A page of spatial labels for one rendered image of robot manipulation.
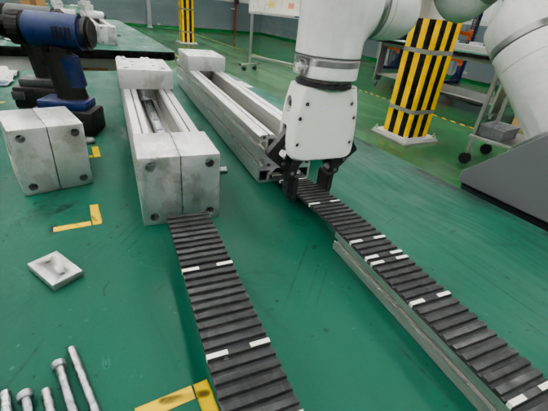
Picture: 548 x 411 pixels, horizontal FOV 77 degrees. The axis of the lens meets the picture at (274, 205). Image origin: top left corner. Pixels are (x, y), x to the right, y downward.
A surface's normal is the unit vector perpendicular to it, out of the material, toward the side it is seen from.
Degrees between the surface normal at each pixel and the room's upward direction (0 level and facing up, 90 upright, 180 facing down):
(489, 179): 90
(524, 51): 80
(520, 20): 70
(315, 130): 90
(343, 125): 89
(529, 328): 0
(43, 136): 90
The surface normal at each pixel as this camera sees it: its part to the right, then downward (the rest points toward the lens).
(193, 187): 0.39, 0.49
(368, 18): 0.55, 0.54
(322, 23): -0.43, 0.41
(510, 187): -0.87, 0.17
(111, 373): 0.09, -0.87
